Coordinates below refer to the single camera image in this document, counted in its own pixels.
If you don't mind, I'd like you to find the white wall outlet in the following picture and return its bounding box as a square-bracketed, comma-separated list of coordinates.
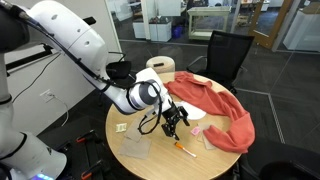
[39, 89, 56, 104]

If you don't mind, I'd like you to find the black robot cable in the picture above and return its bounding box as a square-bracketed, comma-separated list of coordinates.
[0, 0, 164, 136]

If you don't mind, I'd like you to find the black clamp with orange handle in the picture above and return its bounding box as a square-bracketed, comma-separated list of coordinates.
[79, 159, 104, 180]
[74, 129, 98, 145]

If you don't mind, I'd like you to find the pink sticky label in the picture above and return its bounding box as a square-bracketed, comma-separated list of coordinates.
[190, 125, 202, 136]

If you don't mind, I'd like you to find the red cloth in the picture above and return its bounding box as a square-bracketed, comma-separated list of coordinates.
[163, 70, 257, 154]

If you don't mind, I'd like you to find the black wall rail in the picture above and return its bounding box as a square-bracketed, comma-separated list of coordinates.
[4, 43, 54, 73]

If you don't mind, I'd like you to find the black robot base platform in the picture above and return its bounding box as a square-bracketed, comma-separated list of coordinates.
[36, 114, 114, 180]

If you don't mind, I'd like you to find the orange marker with black cap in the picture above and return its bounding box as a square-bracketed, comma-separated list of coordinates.
[173, 141, 198, 159]

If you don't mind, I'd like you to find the small white tag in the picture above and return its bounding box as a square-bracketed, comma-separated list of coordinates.
[115, 122, 128, 134]

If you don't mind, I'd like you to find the beige metal cart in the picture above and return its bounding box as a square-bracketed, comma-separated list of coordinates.
[186, 5, 233, 42]

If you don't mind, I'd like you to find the white low cabinet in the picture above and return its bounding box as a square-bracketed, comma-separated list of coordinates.
[132, 16, 173, 43]

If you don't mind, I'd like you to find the white counter block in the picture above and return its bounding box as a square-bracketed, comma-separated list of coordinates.
[283, 3, 320, 53]

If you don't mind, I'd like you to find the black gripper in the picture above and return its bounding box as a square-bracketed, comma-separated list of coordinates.
[161, 105, 191, 141]

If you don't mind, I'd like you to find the blue bin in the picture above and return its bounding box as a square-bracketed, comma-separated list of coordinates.
[171, 25, 184, 39]

